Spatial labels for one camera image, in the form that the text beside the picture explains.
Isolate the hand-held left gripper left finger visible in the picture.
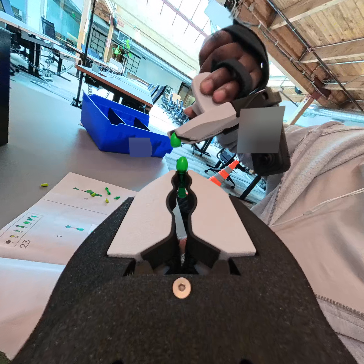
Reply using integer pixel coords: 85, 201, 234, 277
107, 170, 179, 261

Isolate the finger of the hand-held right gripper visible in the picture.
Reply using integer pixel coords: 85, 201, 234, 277
179, 129, 226, 143
174, 103, 239, 138

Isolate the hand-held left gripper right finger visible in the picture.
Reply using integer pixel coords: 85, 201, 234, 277
185, 170, 257, 261

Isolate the green toy stem with bud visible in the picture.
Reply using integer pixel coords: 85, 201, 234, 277
176, 156, 189, 198

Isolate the white office desk row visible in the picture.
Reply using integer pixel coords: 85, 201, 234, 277
0, 11, 82, 78

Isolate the person's right hand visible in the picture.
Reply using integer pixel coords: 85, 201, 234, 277
184, 30, 263, 118

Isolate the black office chair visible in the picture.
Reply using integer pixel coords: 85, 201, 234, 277
204, 148, 238, 189

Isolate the row of black office chairs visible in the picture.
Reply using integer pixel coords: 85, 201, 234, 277
157, 85, 189, 126

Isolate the orange striped traffic cone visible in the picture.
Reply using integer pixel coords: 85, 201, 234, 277
208, 160, 240, 187

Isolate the white instruction booklet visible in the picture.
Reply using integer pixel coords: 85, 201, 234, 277
0, 172, 139, 360

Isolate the person's grey hoodie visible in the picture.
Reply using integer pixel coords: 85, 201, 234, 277
250, 122, 364, 364

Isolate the blue plastic bin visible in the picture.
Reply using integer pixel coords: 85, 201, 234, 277
80, 92, 173, 158

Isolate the long wooden-edged office table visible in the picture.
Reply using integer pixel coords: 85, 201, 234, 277
75, 64, 154, 115

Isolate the black stand pole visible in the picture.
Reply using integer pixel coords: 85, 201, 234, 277
71, 0, 98, 108

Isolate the black cabinet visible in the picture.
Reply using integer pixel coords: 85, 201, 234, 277
0, 28, 12, 146

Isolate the silver ventilation duct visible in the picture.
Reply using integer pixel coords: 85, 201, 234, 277
302, 107, 364, 126

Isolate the green wall decoration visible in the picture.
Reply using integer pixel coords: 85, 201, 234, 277
112, 38, 133, 58

